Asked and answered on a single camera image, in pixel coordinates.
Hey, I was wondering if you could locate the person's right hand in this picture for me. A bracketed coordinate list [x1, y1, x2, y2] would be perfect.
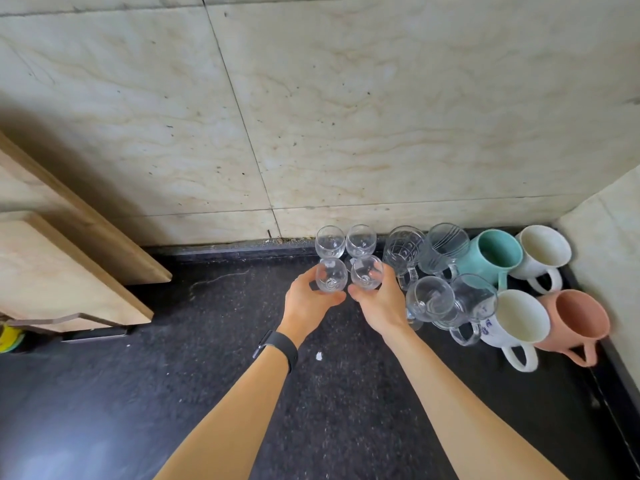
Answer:
[347, 264, 410, 341]

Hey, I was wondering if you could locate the plain white ceramic mug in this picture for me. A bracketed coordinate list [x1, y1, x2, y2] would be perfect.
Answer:
[510, 225, 573, 295]

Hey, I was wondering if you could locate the small clear wine glass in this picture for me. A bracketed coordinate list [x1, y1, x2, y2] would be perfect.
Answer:
[315, 258, 349, 294]
[345, 224, 378, 260]
[314, 225, 347, 260]
[350, 255, 385, 291]

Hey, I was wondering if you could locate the diamond patterned glass mug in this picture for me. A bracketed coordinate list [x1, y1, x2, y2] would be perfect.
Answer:
[382, 226, 429, 291]

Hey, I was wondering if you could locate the yellow object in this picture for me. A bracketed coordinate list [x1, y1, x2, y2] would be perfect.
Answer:
[0, 325, 25, 354]

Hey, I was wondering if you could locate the large wooden cabinet door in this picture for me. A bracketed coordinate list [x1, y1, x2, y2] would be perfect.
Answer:
[0, 131, 173, 286]

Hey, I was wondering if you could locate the white ceramic mug with print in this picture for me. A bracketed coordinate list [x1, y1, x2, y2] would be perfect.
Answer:
[481, 289, 551, 373]

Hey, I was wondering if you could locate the teal ceramic mug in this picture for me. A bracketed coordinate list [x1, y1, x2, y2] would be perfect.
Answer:
[456, 229, 524, 291]

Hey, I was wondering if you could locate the pink ceramic mug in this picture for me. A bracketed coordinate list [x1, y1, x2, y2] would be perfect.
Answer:
[535, 289, 611, 368]

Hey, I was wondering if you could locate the person's left hand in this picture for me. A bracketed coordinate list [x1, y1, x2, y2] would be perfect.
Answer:
[276, 265, 347, 346]

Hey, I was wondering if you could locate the black wrist band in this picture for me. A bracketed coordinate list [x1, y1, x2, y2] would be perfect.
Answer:
[252, 330, 300, 374]

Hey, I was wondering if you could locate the person's right forearm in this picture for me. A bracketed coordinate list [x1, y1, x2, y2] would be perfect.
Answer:
[382, 322, 569, 480]

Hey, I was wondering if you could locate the line patterned glass mug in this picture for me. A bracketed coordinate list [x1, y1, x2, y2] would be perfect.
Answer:
[419, 223, 471, 283]

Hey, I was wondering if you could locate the person's left forearm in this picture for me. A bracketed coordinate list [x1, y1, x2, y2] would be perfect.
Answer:
[154, 329, 304, 480]

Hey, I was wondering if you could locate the small wooden cabinet door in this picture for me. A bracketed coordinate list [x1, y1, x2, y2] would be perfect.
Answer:
[0, 211, 155, 334]

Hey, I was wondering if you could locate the plain clear glass mug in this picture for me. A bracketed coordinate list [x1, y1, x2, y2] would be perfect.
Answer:
[434, 274, 499, 347]
[405, 276, 456, 331]

